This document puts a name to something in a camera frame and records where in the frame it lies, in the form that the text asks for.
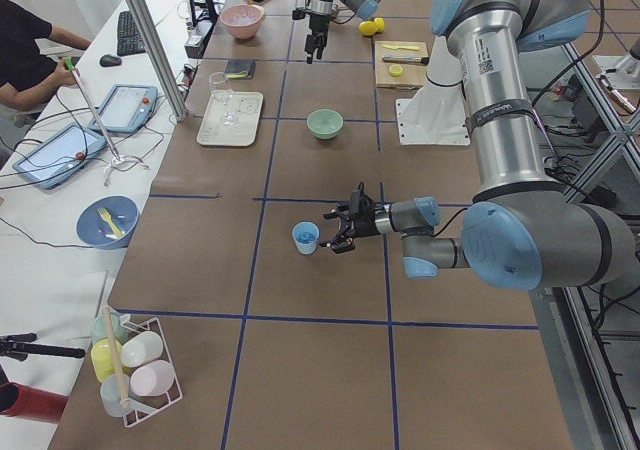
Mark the black computer mouse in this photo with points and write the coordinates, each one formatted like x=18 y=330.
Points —
x=109 y=60

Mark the clear wine glass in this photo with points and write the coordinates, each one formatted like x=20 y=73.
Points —
x=222 y=93

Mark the pink bowl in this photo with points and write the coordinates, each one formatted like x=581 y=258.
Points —
x=245 y=32

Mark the yellow cup in rack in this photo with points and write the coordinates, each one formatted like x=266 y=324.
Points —
x=101 y=359

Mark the black keyboard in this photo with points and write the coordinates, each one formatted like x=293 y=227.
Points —
x=129 y=40

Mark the white cup in rack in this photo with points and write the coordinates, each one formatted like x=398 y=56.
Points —
x=141 y=349

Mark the far teach pendant tablet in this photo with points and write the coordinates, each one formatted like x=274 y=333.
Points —
x=127 y=107

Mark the white wire cup rack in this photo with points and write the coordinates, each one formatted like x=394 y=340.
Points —
x=143 y=408

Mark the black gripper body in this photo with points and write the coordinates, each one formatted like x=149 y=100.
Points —
x=317 y=22
x=363 y=225

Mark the pink rod tool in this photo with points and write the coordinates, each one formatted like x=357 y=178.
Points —
x=118 y=161

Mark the grey folded cloth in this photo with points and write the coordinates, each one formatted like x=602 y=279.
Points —
x=240 y=69

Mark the large yellow lemon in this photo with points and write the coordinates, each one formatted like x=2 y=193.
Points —
x=368 y=28

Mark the near teach pendant tablet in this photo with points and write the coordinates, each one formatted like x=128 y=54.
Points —
x=59 y=157

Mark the ice cubes in pink bowl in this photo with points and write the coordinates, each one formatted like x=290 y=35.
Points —
x=243 y=19

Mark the clear cup in rack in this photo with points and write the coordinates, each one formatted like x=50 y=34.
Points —
x=111 y=398

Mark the red cylinder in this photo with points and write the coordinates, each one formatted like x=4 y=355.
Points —
x=24 y=402

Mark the yellow plastic knife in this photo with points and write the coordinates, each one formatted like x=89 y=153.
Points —
x=401 y=47

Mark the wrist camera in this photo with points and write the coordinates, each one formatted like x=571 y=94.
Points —
x=298 y=14
x=358 y=201

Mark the cream bear tray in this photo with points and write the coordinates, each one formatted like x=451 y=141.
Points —
x=247 y=107

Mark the lemon half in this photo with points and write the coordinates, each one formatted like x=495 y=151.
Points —
x=395 y=70

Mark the black tripod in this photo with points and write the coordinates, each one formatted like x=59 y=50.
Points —
x=20 y=346

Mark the teach pendant tablet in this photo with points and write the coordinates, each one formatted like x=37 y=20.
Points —
x=59 y=157
x=127 y=107

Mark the yellow fork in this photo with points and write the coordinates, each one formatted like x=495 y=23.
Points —
x=106 y=216

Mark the small yellow lemon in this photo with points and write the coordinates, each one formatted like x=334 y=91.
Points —
x=378 y=25

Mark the light blue plastic cup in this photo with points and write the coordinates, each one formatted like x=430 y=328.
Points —
x=305 y=236

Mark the aluminium frame post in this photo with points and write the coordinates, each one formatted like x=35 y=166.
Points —
x=158 y=57

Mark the blue bowl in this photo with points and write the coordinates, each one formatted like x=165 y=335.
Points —
x=94 y=232

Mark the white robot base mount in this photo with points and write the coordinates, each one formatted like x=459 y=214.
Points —
x=435 y=115

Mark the green bowl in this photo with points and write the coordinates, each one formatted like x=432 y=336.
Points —
x=325 y=124

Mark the wooden cutting board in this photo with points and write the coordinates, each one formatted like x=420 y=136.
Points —
x=400 y=64

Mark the pink cup in rack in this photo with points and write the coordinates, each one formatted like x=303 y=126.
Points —
x=152 y=379

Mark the green cup in rack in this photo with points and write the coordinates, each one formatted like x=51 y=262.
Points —
x=119 y=322

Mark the seated person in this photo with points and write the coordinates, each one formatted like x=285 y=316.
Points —
x=29 y=78

